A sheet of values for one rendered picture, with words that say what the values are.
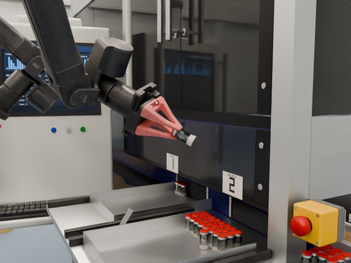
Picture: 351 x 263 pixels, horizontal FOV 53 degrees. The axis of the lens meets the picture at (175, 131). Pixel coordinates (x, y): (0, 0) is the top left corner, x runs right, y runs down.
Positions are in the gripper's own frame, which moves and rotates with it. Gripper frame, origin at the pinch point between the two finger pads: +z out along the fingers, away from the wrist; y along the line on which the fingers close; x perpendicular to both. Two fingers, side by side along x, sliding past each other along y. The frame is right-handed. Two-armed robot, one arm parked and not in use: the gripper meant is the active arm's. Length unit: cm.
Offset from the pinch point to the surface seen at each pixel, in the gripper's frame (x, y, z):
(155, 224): -11.5, 38.7, 2.0
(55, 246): -95, 232, -83
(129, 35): -62, 16, -49
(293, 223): -6.0, 8.3, 28.5
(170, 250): -2.1, 32.7, 9.8
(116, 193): -29, 58, -20
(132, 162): -73, 83, -35
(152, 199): -34, 55, -7
